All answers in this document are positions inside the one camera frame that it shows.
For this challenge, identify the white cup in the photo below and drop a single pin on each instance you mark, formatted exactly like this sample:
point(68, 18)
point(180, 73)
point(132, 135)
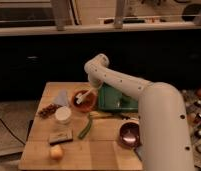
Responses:
point(63, 114)

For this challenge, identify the green tray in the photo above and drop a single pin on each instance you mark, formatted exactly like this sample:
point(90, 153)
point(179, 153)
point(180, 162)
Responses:
point(112, 100)

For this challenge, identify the yellow onion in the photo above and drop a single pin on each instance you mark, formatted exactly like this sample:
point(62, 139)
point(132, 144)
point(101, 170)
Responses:
point(56, 152)

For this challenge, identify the dark rectangular block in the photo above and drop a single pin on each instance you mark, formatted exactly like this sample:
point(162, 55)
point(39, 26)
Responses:
point(60, 137)

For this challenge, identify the red bowl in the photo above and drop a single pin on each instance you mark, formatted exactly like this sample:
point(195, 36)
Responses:
point(88, 103)

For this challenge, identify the white dish brush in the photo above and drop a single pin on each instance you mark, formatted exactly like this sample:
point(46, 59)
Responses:
point(81, 96)

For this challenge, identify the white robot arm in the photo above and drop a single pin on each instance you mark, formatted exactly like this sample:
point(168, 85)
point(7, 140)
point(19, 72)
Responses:
point(164, 132)

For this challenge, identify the dark purple bowl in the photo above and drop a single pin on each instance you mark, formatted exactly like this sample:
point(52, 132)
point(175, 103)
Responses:
point(129, 136)

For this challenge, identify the blue sponge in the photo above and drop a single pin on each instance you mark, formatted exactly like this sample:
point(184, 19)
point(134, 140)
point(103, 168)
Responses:
point(138, 152)

